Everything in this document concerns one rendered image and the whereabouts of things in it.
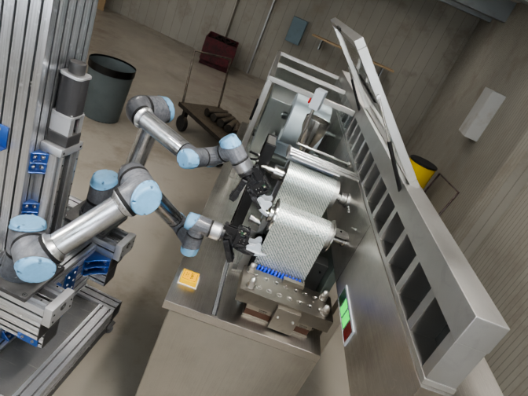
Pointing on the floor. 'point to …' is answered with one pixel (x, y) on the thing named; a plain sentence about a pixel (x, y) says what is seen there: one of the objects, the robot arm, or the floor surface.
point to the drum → (423, 169)
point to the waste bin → (107, 87)
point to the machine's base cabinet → (218, 363)
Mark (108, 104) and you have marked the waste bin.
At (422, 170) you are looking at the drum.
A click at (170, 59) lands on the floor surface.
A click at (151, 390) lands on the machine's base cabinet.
